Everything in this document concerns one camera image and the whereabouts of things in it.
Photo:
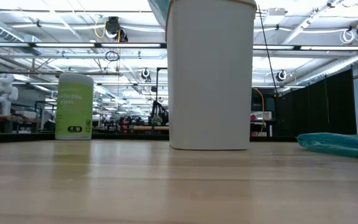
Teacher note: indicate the white plastic trash bin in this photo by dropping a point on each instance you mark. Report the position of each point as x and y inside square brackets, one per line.
[210, 77]

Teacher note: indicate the light blue trash bag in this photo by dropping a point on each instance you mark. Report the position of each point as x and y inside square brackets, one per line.
[160, 11]

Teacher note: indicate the teal trash bag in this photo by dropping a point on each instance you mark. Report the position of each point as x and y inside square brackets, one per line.
[337, 144]

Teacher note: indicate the wooden workbench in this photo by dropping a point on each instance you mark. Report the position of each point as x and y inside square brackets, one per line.
[151, 127]
[11, 119]

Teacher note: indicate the green disinfecting wipes canister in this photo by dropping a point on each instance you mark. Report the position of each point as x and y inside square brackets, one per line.
[74, 105]

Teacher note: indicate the black room divider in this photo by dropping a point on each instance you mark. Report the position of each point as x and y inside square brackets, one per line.
[322, 109]

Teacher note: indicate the white robot figure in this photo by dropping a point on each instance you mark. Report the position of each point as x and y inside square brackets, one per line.
[3, 93]

